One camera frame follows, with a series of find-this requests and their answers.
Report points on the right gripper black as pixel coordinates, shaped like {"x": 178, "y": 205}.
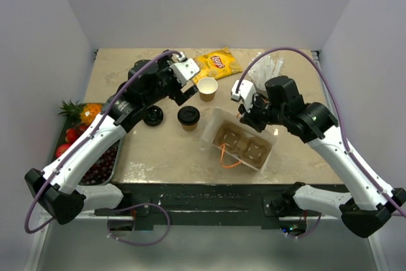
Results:
{"x": 248, "y": 117}

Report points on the large red apple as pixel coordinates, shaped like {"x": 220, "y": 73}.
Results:
{"x": 62, "y": 149}

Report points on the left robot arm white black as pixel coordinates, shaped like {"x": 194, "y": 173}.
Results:
{"x": 57, "y": 187}

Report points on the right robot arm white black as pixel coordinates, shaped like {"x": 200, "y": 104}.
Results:
{"x": 369, "y": 201}

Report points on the yellow Lays chips bag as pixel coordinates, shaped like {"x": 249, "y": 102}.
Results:
{"x": 217, "y": 64}

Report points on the small red fruits cluster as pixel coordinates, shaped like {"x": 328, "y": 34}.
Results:
{"x": 72, "y": 134}

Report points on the black coffee cup lid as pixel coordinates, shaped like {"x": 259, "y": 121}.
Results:
{"x": 188, "y": 115}

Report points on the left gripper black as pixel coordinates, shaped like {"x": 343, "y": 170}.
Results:
{"x": 179, "y": 96}

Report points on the toy pineapple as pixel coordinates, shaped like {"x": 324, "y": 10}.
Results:
{"x": 83, "y": 113}

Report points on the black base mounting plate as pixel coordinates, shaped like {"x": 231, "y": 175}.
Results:
{"x": 218, "y": 205}

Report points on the dark grapes bunch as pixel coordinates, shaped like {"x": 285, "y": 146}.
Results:
{"x": 101, "y": 171}

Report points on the brown paper cup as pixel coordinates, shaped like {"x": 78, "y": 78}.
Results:
{"x": 207, "y": 87}
{"x": 190, "y": 127}

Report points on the grey fruit tray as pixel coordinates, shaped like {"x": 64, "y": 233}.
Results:
{"x": 61, "y": 141}

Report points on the brown paper takeout bag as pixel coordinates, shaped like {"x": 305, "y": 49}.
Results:
{"x": 218, "y": 117}

